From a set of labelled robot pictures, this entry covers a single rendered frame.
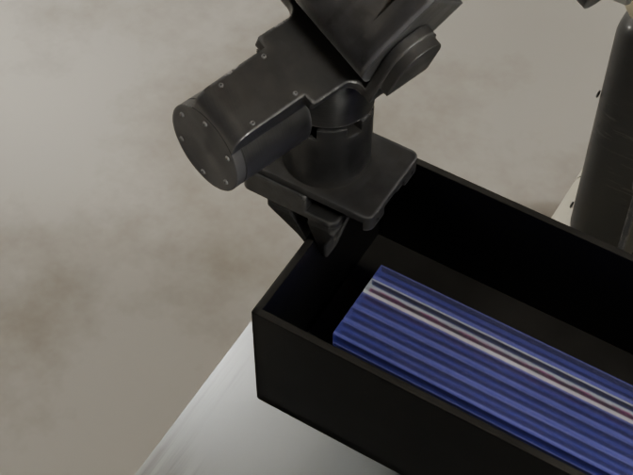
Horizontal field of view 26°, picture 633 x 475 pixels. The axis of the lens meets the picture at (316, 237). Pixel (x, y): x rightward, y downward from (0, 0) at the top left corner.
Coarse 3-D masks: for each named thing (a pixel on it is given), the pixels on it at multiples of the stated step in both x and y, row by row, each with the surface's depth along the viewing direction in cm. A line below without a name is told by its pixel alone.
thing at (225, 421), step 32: (224, 384) 106; (192, 416) 105; (224, 416) 105; (256, 416) 105; (288, 416) 105; (160, 448) 103; (192, 448) 103; (224, 448) 103; (256, 448) 103; (288, 448) 103; (320, 448) 103
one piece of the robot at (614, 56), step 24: (624, 24) 148; (624, 48) 148; (624, 72) 150; (600, 96) 157; (624, 96) 153; (600, 120) 158; (624, 120) 155; (600, 144) 160; (624, 144) 158; (600, 168) 163; (624, 168) 161; (576, 192) 172; (600, 192) 166; (624, 192) 164; (576, 216) 173; (600, 216) 169; (624, 216) 167
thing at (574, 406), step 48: (384, 288) 98; (336, 336) 96; (384, 336) 96; (432, 336) 96; (480, 336) 96; (528, 336) 96; (432, 384) 94; (480, 384) 94; (528, 384) 94; (576, 384) 94; (624, 384) 94; (528, 432) 92; (576, 432) 91; (624, 432) 91
